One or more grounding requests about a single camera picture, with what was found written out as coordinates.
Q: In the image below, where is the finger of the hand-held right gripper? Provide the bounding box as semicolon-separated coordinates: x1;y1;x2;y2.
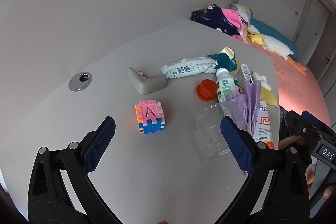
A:
287;110;322;141

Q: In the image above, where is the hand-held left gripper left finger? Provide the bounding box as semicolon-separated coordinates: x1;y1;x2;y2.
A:
28;116;124;224

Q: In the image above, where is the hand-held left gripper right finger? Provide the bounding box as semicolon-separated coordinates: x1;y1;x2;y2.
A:
209;116;311;224

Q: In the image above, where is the black trash bag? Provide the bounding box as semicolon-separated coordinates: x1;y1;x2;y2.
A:
278;105;290;140

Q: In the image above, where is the clear plastic jar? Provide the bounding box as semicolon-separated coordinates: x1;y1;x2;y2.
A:
188;101;247;163

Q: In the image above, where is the white sponge brush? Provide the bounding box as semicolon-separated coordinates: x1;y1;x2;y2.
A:
251;71;272;89

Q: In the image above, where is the white bottle with green label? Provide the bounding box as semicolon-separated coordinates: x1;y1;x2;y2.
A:
215;67;246;103

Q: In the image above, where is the teal holder with cream insert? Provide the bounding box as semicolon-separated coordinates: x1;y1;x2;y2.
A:
207;47;243;72

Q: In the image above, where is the person's right hand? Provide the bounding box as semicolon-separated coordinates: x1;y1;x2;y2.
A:
306;163;336;199

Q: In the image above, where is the white box with orange print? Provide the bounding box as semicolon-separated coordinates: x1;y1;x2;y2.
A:
252;100;275;149

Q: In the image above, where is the bed with pink sheet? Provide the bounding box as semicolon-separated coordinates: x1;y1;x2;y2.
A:
244;25;331;122

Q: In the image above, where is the purple bag roll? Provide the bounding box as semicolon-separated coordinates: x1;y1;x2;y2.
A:
227;81;261;136

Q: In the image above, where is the pink blue puzzle cube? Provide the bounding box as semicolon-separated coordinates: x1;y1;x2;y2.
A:
135;99;167;135

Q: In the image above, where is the orange plastic lid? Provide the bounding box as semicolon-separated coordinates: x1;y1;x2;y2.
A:
196;79;218;101

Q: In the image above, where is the white box with line drawings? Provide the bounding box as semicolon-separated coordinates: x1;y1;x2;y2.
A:
238;63;255;86

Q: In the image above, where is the grey corner guard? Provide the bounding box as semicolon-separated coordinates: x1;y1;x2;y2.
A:
127;67;167;95

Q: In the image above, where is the white goose plush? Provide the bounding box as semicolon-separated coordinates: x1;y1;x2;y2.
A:
248;25;307;76

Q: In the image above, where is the white snack packet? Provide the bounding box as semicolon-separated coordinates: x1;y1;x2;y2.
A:
160;55;218;80

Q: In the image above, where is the yellow duck plush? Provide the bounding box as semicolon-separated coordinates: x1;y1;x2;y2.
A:
248;32;264;45

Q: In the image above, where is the white door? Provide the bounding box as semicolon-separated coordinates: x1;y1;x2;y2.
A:
290;0;332;67

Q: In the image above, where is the teal pillow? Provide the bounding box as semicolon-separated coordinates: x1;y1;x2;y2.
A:
249;17;300;62

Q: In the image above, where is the checkered patchwork pillow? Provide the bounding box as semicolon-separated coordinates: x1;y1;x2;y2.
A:
230;3;254;24

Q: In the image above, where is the pink fleece cloth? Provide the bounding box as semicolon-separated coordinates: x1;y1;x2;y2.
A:
220;7;246;42

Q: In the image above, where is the navy printed blanket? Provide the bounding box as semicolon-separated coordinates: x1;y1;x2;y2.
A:
199;4;239;35

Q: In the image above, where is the black socket panel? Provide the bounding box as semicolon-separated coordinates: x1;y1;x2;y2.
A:
190;9;205;22

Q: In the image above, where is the silver cable grommet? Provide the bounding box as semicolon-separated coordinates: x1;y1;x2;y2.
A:
69;72;93;92

